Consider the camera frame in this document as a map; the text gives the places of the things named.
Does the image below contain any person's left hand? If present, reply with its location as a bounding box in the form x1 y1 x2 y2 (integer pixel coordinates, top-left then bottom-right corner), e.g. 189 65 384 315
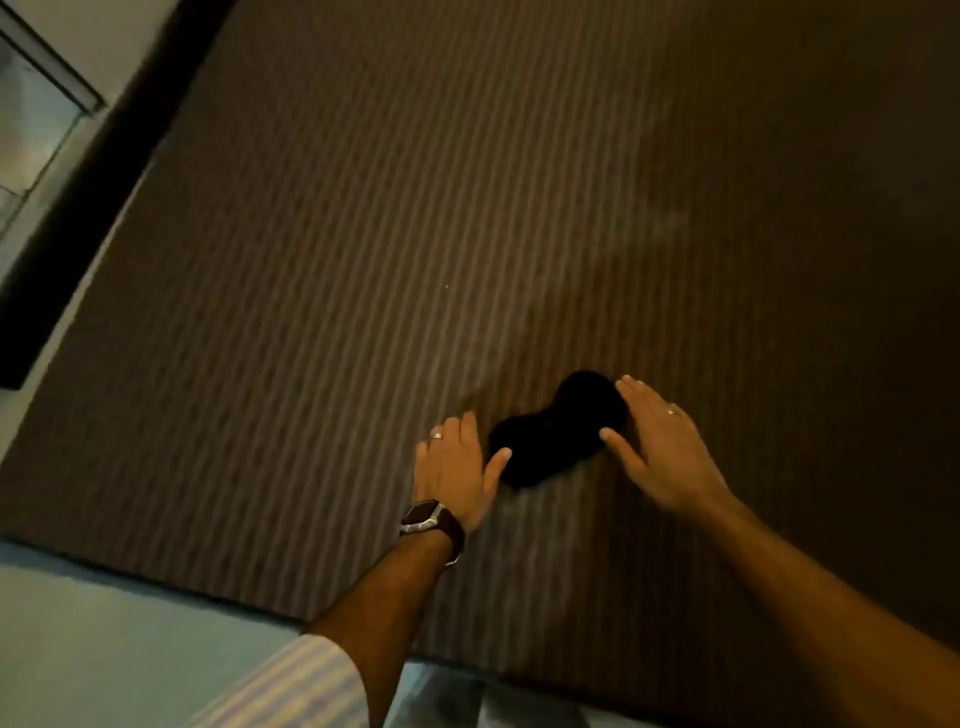
412 410 514 535

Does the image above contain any person's right hand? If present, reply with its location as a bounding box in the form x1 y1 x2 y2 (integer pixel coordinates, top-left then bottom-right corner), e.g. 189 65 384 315
598 374 737 520

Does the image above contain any person's left forearm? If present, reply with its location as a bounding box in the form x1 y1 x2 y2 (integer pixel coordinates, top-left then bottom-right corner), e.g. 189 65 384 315
303 528 455 728

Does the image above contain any person's right forearm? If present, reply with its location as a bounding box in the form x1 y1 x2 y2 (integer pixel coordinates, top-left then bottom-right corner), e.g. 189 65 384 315
693 494 960 728

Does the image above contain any brown striped bedspread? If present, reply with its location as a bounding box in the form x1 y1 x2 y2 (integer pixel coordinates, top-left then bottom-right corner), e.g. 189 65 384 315
0 0 960 728

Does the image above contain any grey framed window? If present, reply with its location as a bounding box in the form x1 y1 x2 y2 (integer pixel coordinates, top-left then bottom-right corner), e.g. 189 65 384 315
0 7 106 235

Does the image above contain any dark strap wristwatch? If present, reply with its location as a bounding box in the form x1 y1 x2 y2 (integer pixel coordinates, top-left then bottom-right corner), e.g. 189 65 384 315
398 499 467 569

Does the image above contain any dark bed frame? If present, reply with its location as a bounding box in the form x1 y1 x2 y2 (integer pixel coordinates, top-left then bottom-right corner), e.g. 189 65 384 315
0 0 238 392

